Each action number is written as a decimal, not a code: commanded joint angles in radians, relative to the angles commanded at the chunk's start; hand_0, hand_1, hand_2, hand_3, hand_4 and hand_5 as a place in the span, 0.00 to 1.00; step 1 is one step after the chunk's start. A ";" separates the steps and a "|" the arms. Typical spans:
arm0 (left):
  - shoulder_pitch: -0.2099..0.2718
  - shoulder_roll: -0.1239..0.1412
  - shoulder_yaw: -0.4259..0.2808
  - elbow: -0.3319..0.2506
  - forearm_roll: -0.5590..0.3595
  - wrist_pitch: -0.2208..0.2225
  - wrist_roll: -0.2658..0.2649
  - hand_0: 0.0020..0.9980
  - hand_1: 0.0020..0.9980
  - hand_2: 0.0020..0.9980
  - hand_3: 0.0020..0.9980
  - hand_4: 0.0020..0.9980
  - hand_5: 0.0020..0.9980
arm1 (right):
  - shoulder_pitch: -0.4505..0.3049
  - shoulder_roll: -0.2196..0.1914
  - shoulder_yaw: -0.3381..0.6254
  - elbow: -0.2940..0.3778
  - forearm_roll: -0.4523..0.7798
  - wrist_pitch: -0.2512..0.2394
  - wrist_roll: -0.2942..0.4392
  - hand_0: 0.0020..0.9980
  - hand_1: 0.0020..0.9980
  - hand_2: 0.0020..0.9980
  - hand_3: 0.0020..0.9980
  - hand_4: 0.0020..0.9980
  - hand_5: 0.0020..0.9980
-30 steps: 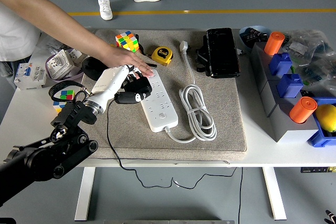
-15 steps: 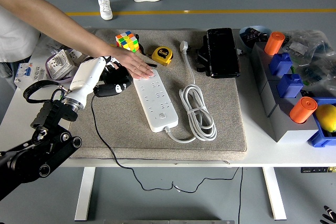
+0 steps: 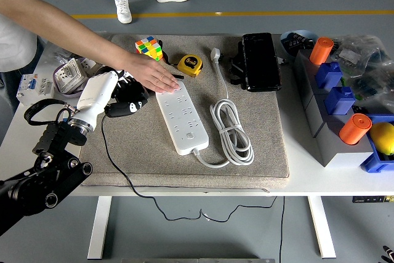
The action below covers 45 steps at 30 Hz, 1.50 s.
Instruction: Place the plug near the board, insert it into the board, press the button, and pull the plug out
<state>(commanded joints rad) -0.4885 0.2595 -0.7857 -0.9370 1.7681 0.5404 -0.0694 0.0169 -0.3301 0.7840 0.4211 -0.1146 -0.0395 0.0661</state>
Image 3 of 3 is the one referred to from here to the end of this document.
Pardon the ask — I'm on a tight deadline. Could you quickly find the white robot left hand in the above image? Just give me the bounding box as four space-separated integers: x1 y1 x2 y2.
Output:
71 70 148 131

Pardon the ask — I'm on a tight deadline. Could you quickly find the person's hand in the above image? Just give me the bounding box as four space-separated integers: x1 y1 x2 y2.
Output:
121 52 181 94

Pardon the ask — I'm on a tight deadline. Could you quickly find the black and white robot right hand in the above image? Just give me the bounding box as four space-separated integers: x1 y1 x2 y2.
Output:
381 245 394 263

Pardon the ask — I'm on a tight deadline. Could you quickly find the black plug adapter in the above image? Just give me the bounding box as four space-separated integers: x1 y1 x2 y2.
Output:
118 83 149 104

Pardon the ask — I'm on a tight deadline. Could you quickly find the thin black plug cord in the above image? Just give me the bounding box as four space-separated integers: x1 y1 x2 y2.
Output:
100 116 278 222

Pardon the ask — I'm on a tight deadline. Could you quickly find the white power strip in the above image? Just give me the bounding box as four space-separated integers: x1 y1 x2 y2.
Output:
155 81 210 156

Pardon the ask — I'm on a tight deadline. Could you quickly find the large colourful puzzle cube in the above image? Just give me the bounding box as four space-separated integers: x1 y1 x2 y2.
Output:
135 36 164 62

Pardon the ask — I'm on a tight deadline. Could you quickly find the yellow tape measure with print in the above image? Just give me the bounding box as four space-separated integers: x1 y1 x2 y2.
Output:
177 54 203 78

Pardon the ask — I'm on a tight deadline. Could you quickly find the clear bag of metal parts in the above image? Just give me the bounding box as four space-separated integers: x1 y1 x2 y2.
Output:
46 44 81 67

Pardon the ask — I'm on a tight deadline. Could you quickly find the table control panel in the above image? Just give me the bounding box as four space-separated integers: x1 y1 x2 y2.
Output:
352 195 394 204

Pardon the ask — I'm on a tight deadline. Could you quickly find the white circuit breaker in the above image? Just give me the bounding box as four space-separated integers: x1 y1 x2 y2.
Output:
15 73 55 107

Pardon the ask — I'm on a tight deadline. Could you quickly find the white table leg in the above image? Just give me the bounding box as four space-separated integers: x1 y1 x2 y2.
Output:
307 195 337 259
87 195 112 260

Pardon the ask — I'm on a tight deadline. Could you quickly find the grey-brown mat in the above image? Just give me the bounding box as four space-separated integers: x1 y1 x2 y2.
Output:
78 33 291 190

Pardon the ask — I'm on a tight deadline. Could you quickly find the blue bin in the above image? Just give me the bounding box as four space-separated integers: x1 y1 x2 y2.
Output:
360 113 394 174

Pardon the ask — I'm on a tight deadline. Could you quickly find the glossy black case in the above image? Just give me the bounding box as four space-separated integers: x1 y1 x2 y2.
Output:
241 31 283 93

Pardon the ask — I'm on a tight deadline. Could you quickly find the yellow lemon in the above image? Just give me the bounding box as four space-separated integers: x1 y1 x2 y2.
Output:
369 122 394 156

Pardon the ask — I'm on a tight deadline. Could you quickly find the grey block holder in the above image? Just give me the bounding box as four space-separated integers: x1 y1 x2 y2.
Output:
292 49 375 168

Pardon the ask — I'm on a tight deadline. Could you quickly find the orange cylinder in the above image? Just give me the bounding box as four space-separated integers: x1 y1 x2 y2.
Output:
339 113 373 146
309 37 335 66

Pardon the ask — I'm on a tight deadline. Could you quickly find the black parts packet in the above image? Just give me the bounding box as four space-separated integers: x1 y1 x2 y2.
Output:
284 33 315 57

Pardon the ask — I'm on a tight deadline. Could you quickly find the blue block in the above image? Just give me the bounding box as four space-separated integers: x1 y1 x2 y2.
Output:
314 61 344 90
324 86 356 116

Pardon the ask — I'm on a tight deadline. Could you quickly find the light blue bowl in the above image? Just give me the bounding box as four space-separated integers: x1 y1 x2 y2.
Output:
279 30 319 60

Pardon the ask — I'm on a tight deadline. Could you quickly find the clear bag of dark parts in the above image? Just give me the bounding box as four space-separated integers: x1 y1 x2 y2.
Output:
347 59 394 111

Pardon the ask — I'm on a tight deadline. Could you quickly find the clear bag with white label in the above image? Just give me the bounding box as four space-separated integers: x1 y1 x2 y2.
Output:
331 34 385 68

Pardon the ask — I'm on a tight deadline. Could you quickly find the black lanyard strap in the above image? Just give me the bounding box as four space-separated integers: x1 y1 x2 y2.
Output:
159 40 185 79

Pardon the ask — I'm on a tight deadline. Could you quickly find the small white wall socket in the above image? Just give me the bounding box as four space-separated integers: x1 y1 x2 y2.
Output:
80 57 100 76

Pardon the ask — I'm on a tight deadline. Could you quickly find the large white wall socket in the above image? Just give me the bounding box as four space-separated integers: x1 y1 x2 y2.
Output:
54 58 89 94

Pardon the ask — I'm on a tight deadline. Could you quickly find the white power strip cord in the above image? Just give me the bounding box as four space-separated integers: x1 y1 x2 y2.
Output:
192 47 255 169

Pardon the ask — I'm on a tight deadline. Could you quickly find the hanging black cable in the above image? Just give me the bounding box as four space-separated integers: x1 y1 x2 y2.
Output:
278 195 286 263

